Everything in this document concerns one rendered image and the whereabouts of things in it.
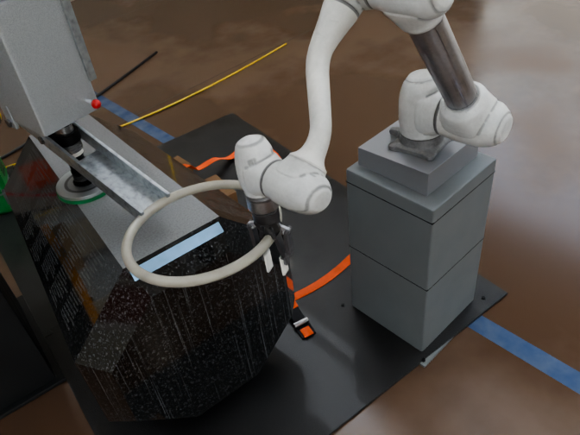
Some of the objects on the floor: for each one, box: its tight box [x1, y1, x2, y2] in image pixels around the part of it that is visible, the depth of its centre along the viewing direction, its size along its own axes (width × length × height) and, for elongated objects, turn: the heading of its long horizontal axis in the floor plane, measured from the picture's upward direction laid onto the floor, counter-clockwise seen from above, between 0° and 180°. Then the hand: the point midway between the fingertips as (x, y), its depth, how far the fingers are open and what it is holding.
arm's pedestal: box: [341, 152, 496, 368], centre depth 237 cm, size 50×50×80 cm
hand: (276, 262), depth 165 cm, fingers closed on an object, 4 cm apart
